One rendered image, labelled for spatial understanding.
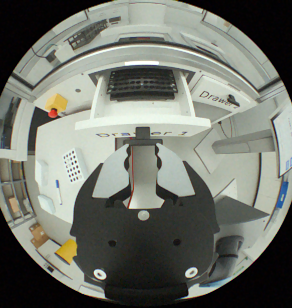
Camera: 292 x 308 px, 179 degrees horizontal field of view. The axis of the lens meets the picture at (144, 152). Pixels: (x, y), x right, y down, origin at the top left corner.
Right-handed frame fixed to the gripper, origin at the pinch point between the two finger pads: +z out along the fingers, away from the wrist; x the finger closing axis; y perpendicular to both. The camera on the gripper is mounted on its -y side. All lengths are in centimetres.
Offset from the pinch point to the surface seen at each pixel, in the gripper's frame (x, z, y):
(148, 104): 1.8, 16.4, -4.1
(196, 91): 17.5, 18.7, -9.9
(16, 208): -359, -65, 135
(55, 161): -43.1, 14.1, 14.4
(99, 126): -7.7, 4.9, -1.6
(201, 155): 74, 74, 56
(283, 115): 82, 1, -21
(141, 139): -0.1, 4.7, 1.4
